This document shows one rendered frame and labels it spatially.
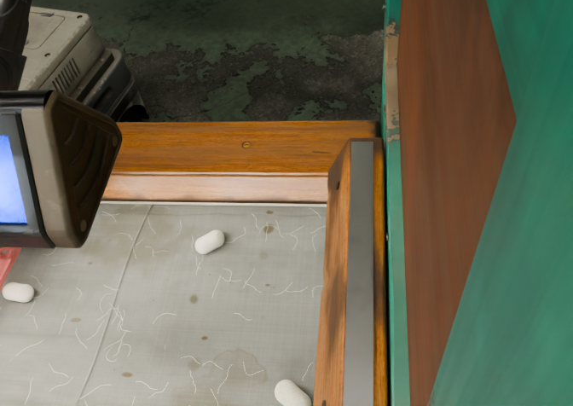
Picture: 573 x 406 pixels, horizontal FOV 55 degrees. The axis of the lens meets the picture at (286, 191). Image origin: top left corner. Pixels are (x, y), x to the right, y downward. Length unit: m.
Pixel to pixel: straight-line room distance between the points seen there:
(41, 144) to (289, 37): 1.88
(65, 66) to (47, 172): 1.23
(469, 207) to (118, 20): 2.29
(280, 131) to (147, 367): 0.32
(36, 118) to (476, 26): 0.19
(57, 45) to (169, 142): 0.82
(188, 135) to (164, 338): 0.26
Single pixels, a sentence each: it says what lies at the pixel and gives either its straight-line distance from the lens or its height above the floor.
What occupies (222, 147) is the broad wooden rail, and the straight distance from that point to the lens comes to 0.70.
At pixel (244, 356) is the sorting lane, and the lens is 0.58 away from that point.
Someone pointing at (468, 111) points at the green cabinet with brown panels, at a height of 1.14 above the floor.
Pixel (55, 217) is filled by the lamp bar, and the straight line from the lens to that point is 0.29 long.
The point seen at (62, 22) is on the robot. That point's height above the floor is 0.47.
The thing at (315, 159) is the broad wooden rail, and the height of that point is 0.76.
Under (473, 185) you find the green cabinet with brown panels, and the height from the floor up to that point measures 1.14.
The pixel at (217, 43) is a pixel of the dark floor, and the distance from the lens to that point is 2.16.
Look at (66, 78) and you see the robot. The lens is 1.52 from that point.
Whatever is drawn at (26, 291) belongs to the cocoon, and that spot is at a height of 0.76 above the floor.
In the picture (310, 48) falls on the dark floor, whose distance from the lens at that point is 2.06.
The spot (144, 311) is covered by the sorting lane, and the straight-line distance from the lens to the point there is 0.63.
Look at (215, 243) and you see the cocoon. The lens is 0.63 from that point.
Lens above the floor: 1.27
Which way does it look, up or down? 52 degrees down
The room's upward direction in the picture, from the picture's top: 10 degrees counter-clockwise
